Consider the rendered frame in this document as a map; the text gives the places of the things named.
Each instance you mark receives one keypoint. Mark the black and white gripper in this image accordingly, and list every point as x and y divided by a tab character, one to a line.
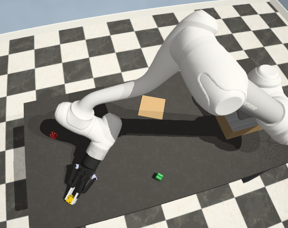
87	168

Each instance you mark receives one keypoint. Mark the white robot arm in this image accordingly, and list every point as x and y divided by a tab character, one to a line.
215	79

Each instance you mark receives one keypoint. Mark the green die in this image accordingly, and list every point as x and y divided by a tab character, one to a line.
159	177

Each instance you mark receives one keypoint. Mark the yellow die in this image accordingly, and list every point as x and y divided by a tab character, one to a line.
70	199

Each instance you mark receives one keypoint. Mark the pale yellow mat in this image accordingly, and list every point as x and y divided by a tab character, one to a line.
151	107

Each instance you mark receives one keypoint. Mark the red die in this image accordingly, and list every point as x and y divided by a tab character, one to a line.
53	135

